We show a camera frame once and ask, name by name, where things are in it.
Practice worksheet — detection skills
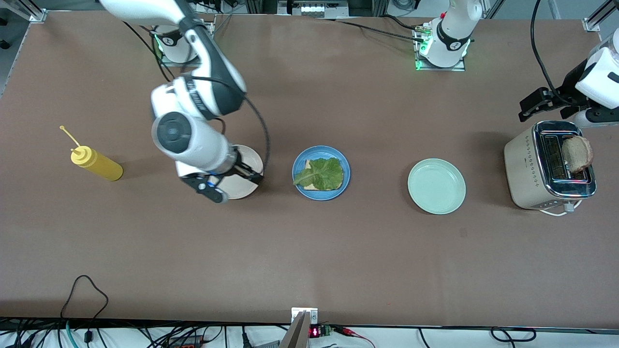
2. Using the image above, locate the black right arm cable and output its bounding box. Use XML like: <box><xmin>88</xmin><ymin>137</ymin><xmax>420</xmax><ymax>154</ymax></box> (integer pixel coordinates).
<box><xmin>123</xmin><ymin>22</ymin><xmax>271</xmax><ymax>177</ymax></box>

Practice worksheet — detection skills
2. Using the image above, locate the cream and chrome toaster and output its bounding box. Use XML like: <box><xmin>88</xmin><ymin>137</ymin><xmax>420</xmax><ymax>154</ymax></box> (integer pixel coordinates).
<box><xmin>503</xmin><ymin>120</ymin><xmax>597</xmax><ymax>210</ymax></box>

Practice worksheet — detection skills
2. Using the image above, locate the brown bread slice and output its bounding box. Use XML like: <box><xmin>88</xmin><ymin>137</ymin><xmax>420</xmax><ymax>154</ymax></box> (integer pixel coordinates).
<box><xmin>302</xmin><ymin>159</ymin><xmax>345</xmax><ymax>192</ymax></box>
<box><xmin>561</xmin><ymin>136</ymin><xmax>594</xmax><ymax>174</ymax></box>

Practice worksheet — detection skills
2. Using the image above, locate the silver mounting bracket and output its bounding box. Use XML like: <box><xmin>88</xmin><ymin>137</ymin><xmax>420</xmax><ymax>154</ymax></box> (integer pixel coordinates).
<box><xmin>291</xmin><ymin>307</ymin><xmax>319</xmax><ymax>325</ymax></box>

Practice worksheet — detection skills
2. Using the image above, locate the black coiled cable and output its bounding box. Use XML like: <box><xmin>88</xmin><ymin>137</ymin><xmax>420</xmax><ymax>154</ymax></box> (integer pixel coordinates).
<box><xmin>490</xmin><ymin>327</ymin><xmax>537</xmax><ymax>343</ymax></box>

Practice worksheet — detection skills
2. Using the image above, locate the yellow squeeze bottle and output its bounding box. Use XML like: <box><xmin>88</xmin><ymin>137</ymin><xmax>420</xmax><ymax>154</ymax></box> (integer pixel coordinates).
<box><xmin>59</xmin><ymin>125</ymin><xmax>124</xmax><ymax>182</ymax></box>

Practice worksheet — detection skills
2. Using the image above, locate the pale green plate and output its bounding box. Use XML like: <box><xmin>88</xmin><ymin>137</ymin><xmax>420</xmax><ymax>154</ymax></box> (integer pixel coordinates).
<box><xmin>407</xmin><ymin>159</ymin><xmax>467</xmax><ymax>215</ymax></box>

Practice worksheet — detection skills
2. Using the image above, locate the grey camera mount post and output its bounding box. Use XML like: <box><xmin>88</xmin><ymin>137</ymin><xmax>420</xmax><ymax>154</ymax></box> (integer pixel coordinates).
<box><xmin>279</xmin><ymin>311</ymin><xmax>310</xmax><ymax>348</ymax></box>

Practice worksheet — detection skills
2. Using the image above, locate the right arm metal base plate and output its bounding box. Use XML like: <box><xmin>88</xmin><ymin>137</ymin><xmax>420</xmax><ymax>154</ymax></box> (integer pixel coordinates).
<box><xmin>160</xmin><ymin>14</ymin><xmax>216</xmax><ymax>67</ymax></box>

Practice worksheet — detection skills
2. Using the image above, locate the white toaster power cable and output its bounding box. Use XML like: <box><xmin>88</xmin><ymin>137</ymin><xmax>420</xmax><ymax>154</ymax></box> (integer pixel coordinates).
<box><xmin>538</xmin><ymin>201</ymin><xmax>583</xmax><ymax>217</ymax></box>

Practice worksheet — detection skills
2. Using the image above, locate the white and black control box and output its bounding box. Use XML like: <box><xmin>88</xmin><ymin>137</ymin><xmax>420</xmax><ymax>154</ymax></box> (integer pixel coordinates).
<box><xmin>277</xmin><ymin>0</ymin><xmax>350</xmax><ymax>18</ymax></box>

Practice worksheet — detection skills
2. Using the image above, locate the blue plate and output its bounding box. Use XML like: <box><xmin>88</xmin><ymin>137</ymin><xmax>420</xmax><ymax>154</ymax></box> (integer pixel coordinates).
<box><xmin>292</xmin><ymin>145</ymin><xmax>351</xmax><ymax>201</ymax></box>

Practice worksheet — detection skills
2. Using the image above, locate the green lettuce leaf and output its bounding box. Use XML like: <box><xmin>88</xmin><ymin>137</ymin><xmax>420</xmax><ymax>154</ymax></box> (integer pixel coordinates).
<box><xmin>293</xmin><ymin>157</ymin><xmax>344</xmax><ymax>191</ymax></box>

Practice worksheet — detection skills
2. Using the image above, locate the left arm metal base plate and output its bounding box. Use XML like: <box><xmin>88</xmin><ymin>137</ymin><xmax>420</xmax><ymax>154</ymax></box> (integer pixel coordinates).
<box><xmin>413</xmin><ymin>19</ymin><xmax>466</xmax><ymax>72</ymax></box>

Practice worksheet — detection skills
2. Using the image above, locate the aluminium frame extrusion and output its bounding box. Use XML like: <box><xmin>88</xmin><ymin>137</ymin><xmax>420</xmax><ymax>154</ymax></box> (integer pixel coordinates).
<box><xmin>588</xmin><ymin>0</ymin><xmax>619</xmax><ymax>29</ymax></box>
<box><xmin>15</xmin><ymin>0</ymin><xmax>48</xmax><ymax>23</ymax></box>

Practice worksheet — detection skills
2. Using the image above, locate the black cable to arm base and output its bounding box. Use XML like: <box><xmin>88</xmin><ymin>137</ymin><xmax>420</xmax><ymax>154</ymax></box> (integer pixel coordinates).
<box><xmin>317</xmin><ymin>17</ymin><xmax>428</xmax><ymax>42</ymax></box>

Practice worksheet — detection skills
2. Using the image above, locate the cream white plate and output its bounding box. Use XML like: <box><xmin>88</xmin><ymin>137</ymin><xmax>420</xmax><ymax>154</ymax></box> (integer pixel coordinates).
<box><xmin>220</xmin><ymin>145</ymin><xmax>265</xmax><ymax>200</ymax></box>

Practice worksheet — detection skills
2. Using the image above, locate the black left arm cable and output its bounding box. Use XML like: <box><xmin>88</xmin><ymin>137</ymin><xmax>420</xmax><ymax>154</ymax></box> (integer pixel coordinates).
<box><xmin>531</xmin><ymin>0</ymin><xmax>569</xmax><ymax>106</ymax></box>

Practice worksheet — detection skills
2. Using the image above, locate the black looped cable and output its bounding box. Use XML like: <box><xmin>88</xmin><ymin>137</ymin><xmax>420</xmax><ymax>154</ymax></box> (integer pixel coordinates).
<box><xmin>60</xmin><ymin>275</ymin><xmax>109</xmax><ymax>320</ymax></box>

